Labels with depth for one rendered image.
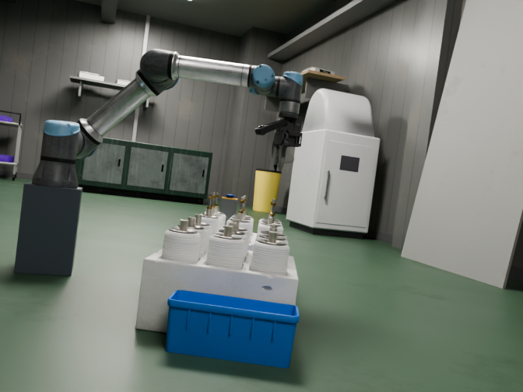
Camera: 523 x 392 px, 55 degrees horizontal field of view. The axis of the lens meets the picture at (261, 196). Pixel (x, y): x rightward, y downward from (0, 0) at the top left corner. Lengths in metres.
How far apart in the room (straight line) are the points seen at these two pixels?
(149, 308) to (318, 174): 3.23
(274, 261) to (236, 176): 6.48
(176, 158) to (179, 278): 5.26
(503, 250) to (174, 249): 2.14
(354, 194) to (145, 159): 2.94
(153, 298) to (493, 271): 2.18
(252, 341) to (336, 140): 3.42
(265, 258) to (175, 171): 5.27
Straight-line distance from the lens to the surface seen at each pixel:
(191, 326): 1.17
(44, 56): 8.31
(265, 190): 6.66
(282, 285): 1.26
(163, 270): 1.29
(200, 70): 1.78
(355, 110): 4.70
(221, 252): 1.29
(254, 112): 7.85
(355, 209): 4.55
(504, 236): 3.07
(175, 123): 8.25
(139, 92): 1.94
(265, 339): 1.16
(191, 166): 6.53
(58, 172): 1.85
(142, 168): 6.45
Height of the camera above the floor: 0.41
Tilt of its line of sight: 2 degrees down
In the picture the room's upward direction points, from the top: 7 degrees clockwise
